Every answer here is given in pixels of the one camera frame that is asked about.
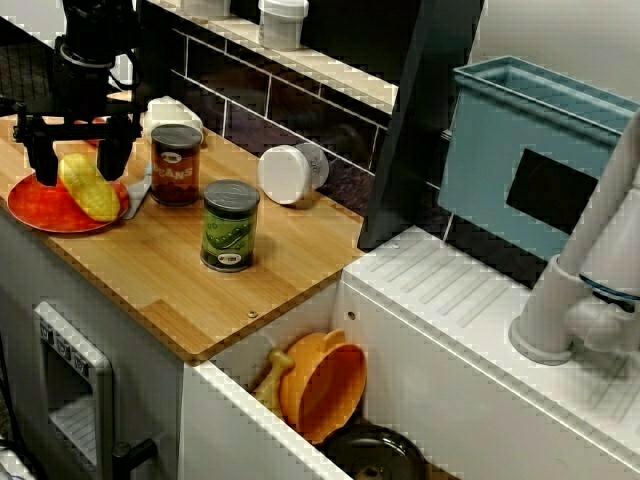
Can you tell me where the brown beans can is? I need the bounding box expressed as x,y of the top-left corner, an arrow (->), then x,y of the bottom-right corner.
149,123 -> 204,207

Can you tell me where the red round plate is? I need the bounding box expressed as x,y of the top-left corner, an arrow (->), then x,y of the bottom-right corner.
7,172 -> 131,235

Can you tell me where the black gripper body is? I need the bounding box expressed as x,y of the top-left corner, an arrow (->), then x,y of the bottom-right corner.
12,102 -> 144,147

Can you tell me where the clear jar with white lid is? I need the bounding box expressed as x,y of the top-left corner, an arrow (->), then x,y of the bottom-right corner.
257,0 -> 310,51

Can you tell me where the white toy kitchen unit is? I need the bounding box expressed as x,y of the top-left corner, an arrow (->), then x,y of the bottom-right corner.
0,0 -> 640,480

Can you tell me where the white lidded jar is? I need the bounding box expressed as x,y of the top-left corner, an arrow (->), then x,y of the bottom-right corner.
257,143 -> 330,206

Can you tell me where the grey toy faucet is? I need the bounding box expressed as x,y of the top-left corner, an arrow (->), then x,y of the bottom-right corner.
508,107 -> 640,366

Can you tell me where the yellow toy chicken drumstick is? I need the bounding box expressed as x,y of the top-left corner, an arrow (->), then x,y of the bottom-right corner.
253,348 -> 296,416

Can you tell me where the red toy pepper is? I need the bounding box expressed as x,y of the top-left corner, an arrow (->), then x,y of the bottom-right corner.
73,115 -> 107,149

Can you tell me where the green peas can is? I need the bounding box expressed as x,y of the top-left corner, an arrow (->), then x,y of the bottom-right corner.
199,179 -> 261,273

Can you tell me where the yellow toy corn cob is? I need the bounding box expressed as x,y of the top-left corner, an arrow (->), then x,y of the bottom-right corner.
58,153 -> 121,223

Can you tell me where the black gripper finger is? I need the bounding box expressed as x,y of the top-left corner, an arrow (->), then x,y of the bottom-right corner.
97,134 -> 136,181
27,139 -> 60,187

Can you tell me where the black door handle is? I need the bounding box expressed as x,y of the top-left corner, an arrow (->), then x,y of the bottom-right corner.
112,438 -> 159,480

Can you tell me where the teal plastic box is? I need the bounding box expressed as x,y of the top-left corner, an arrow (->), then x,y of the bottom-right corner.
437,56 -> 640,261

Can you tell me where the white toy milk bottle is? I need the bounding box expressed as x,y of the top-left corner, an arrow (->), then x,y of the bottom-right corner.
141,96 -> 204,144

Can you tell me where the dark glass pot lid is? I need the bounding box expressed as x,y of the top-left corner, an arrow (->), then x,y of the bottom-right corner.
322,424 -> 429,480

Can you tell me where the orange toy bowl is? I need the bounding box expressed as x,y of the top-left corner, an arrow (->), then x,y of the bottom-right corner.
278,328 -> 369,446

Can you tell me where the grey oven door panel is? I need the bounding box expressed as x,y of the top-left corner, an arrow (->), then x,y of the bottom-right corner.
33,301 -> 115,480

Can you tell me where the black shelf frame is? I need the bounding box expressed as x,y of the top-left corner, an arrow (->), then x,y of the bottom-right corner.
357,0 -> 486,251

